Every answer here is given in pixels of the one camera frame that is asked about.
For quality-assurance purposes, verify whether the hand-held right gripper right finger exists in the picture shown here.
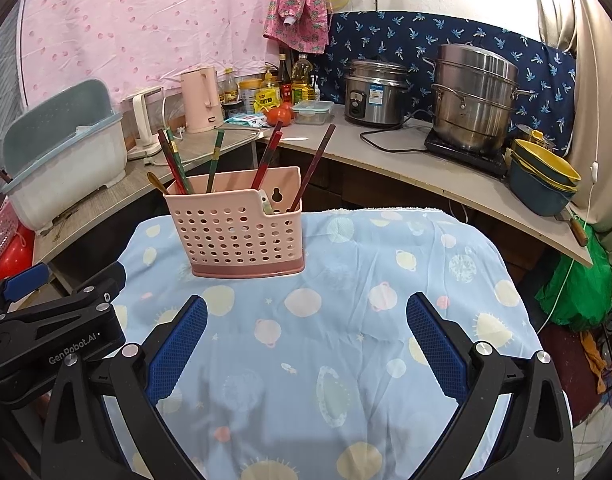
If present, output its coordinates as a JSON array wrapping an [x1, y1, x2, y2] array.
[[407, 292, 575, 480]]

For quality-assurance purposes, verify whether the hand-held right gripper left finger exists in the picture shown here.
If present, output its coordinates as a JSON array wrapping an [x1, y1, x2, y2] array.
[[38, 295, 209, 480]]

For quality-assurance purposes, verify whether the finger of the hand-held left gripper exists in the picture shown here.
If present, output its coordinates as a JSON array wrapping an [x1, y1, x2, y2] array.
[[0, 262, 52, 312], [0, 261, 128, 332]]

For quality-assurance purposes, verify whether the pink plastic utensil basket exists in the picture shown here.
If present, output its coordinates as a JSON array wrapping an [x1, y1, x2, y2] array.
[[163, 166, 307, 280]]

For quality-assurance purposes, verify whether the dark red-brown chopstick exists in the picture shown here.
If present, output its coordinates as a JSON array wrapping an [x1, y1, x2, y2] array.
[[157, 129, 189, 196]]

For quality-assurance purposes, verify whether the red chopstick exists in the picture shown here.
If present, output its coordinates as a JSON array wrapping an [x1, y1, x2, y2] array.
[[251, 121, 285, 192]]

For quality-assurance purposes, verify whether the dark brown chopstick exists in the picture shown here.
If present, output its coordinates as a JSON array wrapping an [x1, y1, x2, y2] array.
[[286, 124, 337, 213]]

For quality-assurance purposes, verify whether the red plastic basin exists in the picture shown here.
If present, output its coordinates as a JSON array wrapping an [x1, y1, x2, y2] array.
[[0, 230, 37, 283]]

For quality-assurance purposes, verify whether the blue printed table cloth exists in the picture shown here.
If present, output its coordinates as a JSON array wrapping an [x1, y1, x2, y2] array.
[[103, 205, 574, 480]]

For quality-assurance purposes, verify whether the grey-blue dish drainer box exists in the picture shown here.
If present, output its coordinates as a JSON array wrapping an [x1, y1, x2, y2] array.
[[1, 78, 128, 233]]

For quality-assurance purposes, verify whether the green plastic bag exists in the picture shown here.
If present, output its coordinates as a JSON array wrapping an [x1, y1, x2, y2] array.
[[536, 230, 612, 332]]

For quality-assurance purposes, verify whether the orange cloth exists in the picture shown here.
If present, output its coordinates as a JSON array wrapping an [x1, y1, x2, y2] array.
[[580, 330, 612, 396]]

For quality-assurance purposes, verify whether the grey patterned cloth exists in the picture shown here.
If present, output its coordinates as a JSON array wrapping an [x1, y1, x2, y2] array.
[[0, 0, 27, 211]]

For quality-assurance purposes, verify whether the white electric jug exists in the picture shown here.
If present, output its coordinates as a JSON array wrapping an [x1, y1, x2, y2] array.
[[121, 86, 165, 161]]

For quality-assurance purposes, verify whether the green patterned chopstick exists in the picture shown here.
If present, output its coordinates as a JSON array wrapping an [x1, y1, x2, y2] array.
[[206, 130, 225, 195]]

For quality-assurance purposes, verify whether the black induction cooktop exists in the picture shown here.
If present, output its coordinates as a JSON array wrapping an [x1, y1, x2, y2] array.
[[424, 127, 511, 178]]

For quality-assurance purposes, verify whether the yellow bowl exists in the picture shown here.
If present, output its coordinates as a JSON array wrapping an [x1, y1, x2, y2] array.
[[510, 139, 582, 188]]

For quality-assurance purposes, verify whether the pink electric kettle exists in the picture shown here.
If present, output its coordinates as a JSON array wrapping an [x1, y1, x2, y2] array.
[[180, 66, 225, 134]]

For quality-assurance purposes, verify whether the blue and white tissue pack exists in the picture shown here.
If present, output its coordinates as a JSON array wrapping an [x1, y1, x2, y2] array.
[[225, 112, 267, 128]]

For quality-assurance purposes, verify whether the steel steamer pot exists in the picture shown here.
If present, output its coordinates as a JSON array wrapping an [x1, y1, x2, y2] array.
[[423, 43, 536, 155]]

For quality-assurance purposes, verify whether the red tomato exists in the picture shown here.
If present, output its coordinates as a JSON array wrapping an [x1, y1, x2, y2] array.
[[266, 104, 293, 127]]

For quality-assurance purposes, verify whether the steel rice cooker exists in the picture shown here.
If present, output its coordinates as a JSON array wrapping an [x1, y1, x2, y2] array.
[[343, 58, 409, 127]]

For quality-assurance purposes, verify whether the white and yellow can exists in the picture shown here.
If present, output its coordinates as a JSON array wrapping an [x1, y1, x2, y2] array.
[[238, 79, 263, 113]]

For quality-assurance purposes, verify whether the yellow seasoning packet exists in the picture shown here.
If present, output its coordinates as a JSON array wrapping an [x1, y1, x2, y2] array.
[[253, 87, 281, 113]]

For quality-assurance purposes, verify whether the clear food container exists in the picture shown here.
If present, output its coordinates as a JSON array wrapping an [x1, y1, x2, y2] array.
[[292, 100, 335, 125]]

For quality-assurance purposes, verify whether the pink dotted curtain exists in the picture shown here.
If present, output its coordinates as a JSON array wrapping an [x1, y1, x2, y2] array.
[[18, 0, 287, 106]]

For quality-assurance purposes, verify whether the dark sauce bottle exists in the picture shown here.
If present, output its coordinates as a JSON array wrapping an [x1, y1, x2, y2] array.
[[277, 54, 293, 106]]

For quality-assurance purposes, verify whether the yellow oil bottle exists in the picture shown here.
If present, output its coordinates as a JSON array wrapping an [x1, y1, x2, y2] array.
[[291, 54, 314, 103]]

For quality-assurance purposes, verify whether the beige curtain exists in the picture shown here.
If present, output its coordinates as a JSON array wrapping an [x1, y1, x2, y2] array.
[[533, 0, 612, 233]]

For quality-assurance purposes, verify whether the navy printed cloth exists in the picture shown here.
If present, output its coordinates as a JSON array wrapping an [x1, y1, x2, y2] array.
[[313, 10, 579, 153]]

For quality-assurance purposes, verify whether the pink floral garment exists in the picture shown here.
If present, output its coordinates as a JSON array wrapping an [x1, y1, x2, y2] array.
[[262, 0, 333, 56]]

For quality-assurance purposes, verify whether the wooden-handled knife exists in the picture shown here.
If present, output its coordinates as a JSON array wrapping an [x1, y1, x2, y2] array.
[[556, 212, 590, 247]]

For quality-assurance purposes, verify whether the black power cable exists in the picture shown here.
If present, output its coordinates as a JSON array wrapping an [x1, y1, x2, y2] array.
[[360, 115, 431, 154]]

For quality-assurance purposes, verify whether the white cable with switch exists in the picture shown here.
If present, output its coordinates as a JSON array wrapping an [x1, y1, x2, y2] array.
[[536, 75, 604, 333]]

